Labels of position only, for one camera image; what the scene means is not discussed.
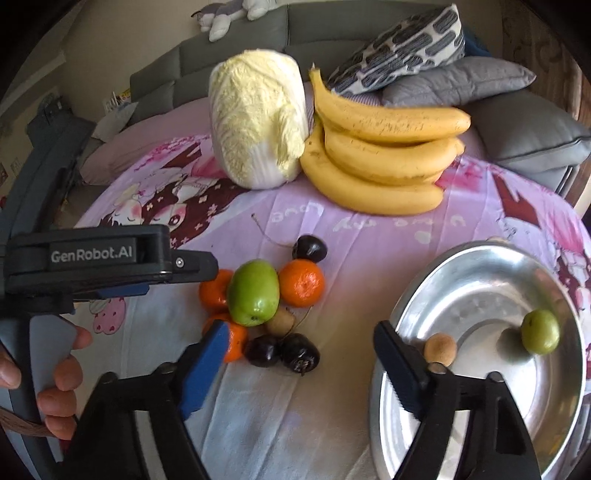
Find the grey and white plush toy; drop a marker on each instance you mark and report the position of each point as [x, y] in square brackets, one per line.
[226, 14]

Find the yellow banana bunch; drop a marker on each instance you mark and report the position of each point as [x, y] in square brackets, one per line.
[378, 184]

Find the person's left hand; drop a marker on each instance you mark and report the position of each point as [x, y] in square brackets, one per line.
[64, 392]

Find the dark cherry with stem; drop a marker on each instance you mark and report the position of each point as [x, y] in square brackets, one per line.
[308, 249]

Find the grey sofa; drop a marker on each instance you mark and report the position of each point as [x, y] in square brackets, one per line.
[323, 27]

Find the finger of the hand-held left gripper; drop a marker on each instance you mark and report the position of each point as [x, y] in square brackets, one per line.
[115, 291]
[194, 266]

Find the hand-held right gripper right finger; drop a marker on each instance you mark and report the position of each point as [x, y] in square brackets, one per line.
[400, 369]

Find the grey fabric pillow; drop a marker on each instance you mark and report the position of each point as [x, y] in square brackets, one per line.
[461, 81]

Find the pink printed bedsheet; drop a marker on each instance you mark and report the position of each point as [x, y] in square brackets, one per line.
[351, 286]

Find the dark grey furniture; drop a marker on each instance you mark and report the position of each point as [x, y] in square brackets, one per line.
[51, 152]

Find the grey leather cushion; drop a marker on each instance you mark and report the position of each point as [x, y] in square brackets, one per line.
[531, 134]

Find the black and white patterned pillow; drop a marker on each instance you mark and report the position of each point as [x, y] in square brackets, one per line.
[406, 46]

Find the round metal basin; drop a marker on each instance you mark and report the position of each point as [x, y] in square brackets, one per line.
[485, 295]

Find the napa cabbage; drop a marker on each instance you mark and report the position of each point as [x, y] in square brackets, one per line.
[256, 120]

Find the orange tangerine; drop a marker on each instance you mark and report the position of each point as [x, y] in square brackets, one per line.
[212, 291]
[238, 344]
[302, 283]

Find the large green jujube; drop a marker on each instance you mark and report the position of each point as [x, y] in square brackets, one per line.
[253, 292]

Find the small green jujube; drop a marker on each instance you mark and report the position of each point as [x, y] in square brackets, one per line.
[540, 331]

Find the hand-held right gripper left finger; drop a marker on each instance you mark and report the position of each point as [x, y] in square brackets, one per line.
[205, 369]

